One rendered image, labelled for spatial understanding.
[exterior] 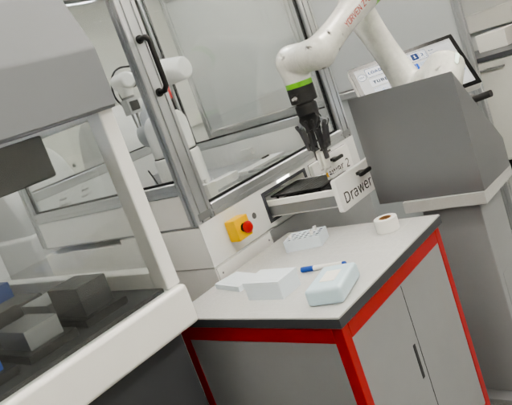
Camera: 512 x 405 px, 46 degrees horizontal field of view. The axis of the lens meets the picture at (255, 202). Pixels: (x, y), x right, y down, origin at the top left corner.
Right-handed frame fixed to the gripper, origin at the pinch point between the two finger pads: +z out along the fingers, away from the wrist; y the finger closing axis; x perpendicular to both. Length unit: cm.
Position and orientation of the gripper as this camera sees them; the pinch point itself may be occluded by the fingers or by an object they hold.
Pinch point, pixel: (323, 159)
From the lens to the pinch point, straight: 211.3
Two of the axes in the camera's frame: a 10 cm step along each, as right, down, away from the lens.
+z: 3.2, 9.2, 2.0
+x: 5.8, -3.6, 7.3
